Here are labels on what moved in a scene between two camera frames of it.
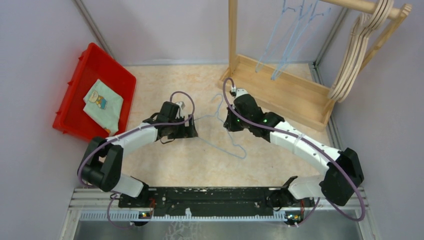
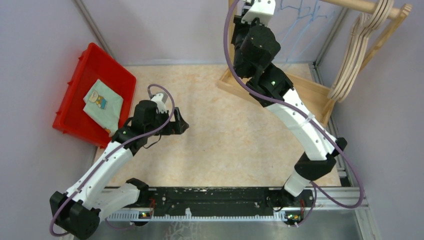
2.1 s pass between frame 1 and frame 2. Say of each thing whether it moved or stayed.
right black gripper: moved
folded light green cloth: stayed
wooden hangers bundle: stayed
